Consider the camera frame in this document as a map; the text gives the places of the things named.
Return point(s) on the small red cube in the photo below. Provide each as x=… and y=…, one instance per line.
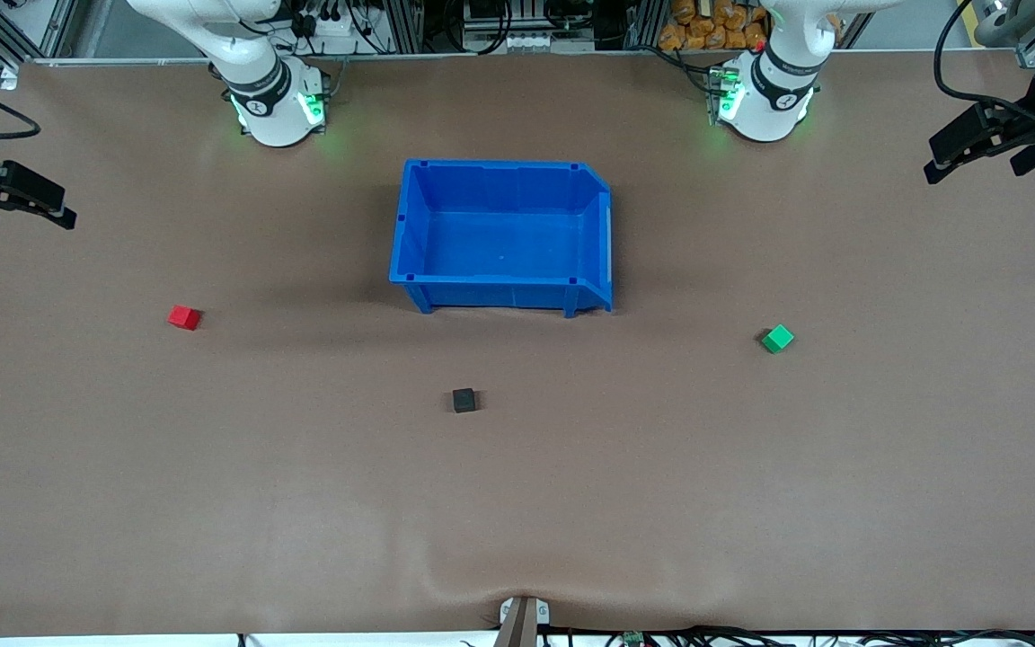
x=183, y=317

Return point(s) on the small green cube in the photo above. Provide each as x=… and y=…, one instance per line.
x=778, y=339

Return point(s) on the small black cube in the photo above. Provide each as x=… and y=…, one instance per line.
x=464, y=401

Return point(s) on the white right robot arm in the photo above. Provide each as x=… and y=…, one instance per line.
x=261, y=85

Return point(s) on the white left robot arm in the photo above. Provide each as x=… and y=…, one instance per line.
x=774, y=90

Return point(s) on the bag of orange items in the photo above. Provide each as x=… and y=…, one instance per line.
x=711, y=25

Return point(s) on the white power strip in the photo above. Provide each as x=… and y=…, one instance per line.
x=338, y=36

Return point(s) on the white terminal block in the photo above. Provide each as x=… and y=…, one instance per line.
x=513, y=40

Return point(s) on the blue plastic storage bin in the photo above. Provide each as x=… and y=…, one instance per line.
x=499, y=238

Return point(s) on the metal table edge clamp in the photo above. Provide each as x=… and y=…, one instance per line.
x=524, y=620

